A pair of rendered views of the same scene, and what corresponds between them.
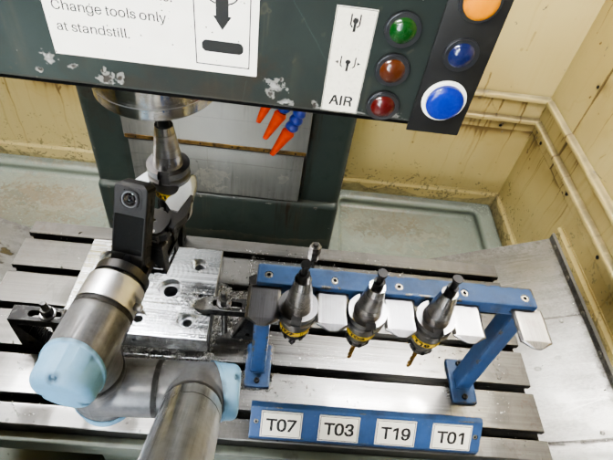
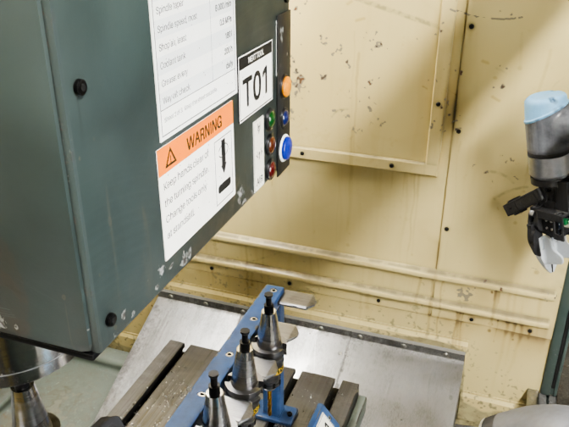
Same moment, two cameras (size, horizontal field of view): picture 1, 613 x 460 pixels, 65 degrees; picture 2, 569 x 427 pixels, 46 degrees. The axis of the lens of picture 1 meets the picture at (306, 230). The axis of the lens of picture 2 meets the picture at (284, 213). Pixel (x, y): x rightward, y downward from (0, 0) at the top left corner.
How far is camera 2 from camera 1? 0.65 m
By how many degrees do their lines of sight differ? 54
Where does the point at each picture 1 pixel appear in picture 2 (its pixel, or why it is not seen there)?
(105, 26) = (186, 215)
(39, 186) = not seen: outside the picture
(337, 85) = (257, 170)
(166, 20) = (207, 186)
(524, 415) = (318, 384)
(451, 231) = (64, 383)
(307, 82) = (249, 180)
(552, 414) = not seen: hidden behind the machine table
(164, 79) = (206, 234)
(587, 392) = (306, 346)
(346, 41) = (257, 141)
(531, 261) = (170, 321)
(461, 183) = not seen: hidden behind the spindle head
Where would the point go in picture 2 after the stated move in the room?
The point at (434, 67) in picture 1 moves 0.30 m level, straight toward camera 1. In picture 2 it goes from (279, 130) to (517, 192)
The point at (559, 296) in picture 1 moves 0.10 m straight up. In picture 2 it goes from (217, 318) to (215, 289)
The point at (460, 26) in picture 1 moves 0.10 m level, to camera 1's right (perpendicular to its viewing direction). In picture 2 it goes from (282, 103) to (313, 84)
